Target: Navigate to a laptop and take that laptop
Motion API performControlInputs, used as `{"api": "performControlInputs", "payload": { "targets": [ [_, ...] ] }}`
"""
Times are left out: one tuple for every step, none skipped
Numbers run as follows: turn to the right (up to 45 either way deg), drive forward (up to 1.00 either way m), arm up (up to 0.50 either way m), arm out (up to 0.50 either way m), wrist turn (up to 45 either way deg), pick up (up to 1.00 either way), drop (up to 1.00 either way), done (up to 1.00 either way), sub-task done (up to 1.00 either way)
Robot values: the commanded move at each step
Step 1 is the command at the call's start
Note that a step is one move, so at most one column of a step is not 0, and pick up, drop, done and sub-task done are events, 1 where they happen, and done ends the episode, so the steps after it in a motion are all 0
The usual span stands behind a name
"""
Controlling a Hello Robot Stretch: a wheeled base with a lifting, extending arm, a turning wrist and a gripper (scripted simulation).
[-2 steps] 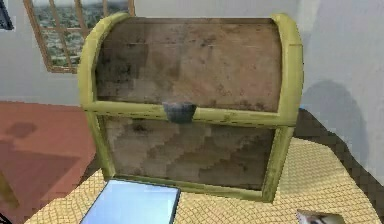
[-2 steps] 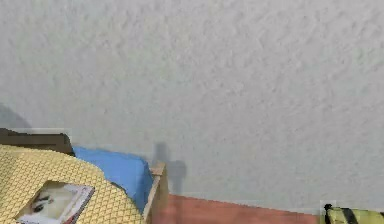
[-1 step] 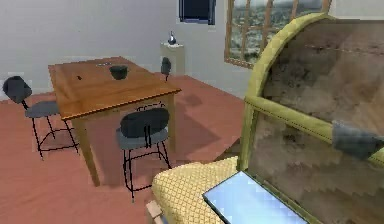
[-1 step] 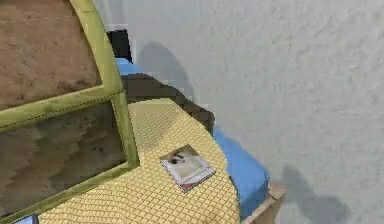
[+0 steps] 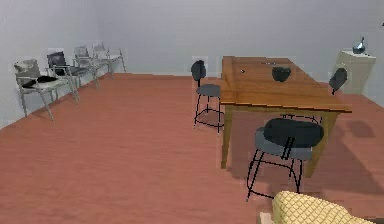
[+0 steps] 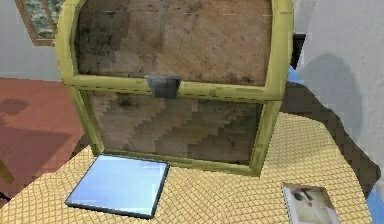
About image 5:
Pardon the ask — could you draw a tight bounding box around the grey metal armchair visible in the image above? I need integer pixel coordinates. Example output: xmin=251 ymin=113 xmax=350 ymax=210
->
xmin=92 ymin=42 xmax=127 ymax=74
xmin=45 ymin=50 xmax=101 ymax=92
xmin=72 ymin=45 xmax=115 ymax=80
xmin=13 ymin=58 xmax=80 ymax=122

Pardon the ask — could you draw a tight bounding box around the dark grey vase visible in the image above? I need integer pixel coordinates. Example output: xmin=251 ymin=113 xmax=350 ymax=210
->
xmin=352 ymin=36 xmax=367 ymax=55

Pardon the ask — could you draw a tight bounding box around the black round-back chair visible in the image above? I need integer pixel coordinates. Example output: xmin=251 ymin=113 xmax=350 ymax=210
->
xmin=190 ymin=59 xmax=225 ymax=134
xmin=328 ymin=67 xmax=349 ymax=96
xmin=246 ymin=117 xmax=325 ymax=203

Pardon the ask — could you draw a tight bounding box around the brown wooden table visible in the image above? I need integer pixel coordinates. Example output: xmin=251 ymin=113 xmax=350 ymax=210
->
xmin=219 ymin=55 xmax=353 ymax=179

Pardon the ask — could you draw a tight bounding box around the black cloth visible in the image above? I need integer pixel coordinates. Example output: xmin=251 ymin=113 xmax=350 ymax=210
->
xmin=21 ymin=75 xmax=60 ymax=89

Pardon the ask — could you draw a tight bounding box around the black bowl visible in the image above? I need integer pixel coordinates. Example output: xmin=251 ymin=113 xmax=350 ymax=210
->
xmin=271 ymin=66 xmax=292 ymax=83

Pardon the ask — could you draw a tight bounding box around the cream cabinet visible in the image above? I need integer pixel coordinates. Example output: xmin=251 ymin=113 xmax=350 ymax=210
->
xmin=332 ymin=49 xmax=377 ymax=96

